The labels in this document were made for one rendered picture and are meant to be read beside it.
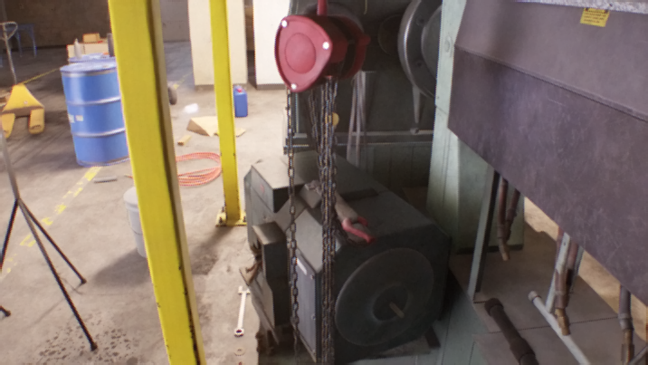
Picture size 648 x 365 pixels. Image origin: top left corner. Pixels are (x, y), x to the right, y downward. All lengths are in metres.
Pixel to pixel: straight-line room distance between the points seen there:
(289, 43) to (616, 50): 0.60
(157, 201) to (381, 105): 1.17
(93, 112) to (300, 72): 3.60
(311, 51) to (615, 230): 0.64
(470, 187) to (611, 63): 0.89
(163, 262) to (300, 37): 0.76
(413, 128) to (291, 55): 1.28
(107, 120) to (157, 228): 3.18
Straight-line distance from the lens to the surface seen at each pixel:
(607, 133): 0.90
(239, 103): 5.67
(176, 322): 1.51
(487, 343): 1.37
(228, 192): 3.12
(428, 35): 1.82
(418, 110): 2.16
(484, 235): 1.38
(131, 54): 1.20
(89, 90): 4.41
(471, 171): 1.69
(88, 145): 4.56
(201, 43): 7.28
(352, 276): 1.31
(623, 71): 0.89
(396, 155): 2.16
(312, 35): 0.93
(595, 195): 0.93
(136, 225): 2.85
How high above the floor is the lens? 1.48
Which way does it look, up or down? 23 degrees down
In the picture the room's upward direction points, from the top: straight up
